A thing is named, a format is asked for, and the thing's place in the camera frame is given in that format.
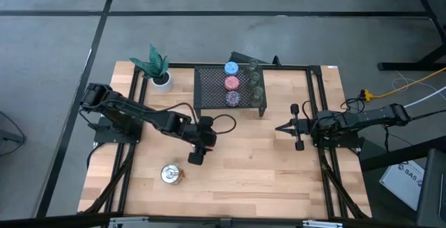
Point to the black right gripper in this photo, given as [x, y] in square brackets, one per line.
[303, 127]

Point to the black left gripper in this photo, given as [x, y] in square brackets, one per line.
[203, 137]

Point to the dark floral candle tin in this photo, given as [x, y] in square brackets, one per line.
[232, 98]

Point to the silver candle jar orange label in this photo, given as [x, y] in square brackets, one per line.
[170, 174]

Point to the pink patterned candle tin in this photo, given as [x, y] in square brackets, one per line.
[232, 83]

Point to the blue patterned candle tin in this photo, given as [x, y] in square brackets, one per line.
[231, 68]

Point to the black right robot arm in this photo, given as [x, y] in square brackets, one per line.
[366, 116]

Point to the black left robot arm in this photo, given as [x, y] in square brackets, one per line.
[139, 113]

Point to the black mesh metal rack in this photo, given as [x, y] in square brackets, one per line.
[212, 88]

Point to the small white sticker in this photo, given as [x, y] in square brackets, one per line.
[332, 67]

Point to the black wedge plate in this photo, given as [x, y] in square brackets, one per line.
[244, 58]

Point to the snake plant in white pot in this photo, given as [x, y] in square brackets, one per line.
[155, 66]

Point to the white cardboard box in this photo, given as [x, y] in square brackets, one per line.
[404, 182]

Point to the dark grey case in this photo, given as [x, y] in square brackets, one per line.
[433, 193]

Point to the black rig crossbar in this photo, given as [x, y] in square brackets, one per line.
[52, 221]

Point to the dark grey floor bar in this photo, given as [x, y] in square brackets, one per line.
[8, 136]

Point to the black aluminium table frame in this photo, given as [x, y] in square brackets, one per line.
[289, 67]

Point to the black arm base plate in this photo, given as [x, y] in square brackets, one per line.
[104, 137]
[348, 142]

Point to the silver metal bracket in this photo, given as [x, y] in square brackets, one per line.
[322, 224]
[129, 222]

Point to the black desk leg frame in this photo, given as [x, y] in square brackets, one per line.
[411, 66]

